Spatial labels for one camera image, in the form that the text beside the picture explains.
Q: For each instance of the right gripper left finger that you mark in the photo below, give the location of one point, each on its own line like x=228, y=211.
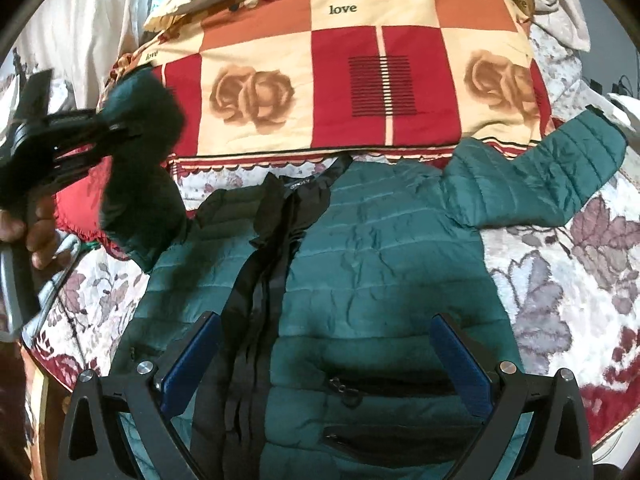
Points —
x=93, y=443

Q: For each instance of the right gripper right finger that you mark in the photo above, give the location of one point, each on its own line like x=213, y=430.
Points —
x=556, y=445

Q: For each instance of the teal puffer jacket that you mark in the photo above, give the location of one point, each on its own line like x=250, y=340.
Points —
x=326, y=288

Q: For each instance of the person's left hand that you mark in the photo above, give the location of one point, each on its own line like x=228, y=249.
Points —
x=41, y=238

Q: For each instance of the red heart ruffled pillow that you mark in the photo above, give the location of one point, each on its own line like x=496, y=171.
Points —
x=77, y=208

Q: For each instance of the beige crumpled sheet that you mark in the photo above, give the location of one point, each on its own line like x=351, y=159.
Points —
x=81, y=40

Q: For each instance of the white floral leaf bedspread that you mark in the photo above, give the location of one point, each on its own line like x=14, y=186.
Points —
x=571, y=293

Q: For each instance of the red cream rose blanket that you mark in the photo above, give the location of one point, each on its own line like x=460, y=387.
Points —
x=266, y=80

